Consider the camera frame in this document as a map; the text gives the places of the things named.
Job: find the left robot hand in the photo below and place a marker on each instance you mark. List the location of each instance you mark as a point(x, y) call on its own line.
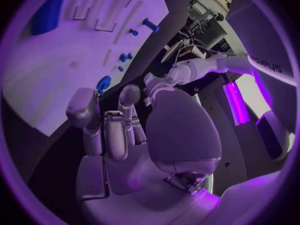
point(154, 84)

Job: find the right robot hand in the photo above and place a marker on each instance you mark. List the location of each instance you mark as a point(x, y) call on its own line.
point(182, 135)

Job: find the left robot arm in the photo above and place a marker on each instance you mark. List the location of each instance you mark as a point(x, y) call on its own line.
point(206, 65)

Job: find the white task board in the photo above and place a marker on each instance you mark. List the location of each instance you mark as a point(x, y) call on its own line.
point(58, 75)

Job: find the tiny blue peg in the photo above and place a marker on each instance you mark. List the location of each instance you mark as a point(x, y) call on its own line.
point(120, 68)

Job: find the blue plug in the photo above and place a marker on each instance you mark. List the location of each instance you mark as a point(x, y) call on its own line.
point(124, 56)

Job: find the blue gear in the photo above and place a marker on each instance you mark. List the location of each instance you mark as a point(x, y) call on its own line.
point(103, 83)

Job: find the small blue peg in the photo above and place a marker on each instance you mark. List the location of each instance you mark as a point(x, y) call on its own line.
point(133, 31)

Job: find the long blue peg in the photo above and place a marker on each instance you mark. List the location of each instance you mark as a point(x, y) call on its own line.
point(150, 24)

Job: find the glowing light bar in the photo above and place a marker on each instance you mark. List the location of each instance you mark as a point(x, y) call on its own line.
point(236, 103)

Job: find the cluttered workshop desk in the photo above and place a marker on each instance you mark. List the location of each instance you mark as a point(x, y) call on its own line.
point(201, 22)

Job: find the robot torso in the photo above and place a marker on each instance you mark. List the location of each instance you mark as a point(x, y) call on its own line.
point(278, 105)

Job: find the large blue block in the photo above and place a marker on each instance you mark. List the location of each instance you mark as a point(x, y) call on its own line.
point(48, 15)

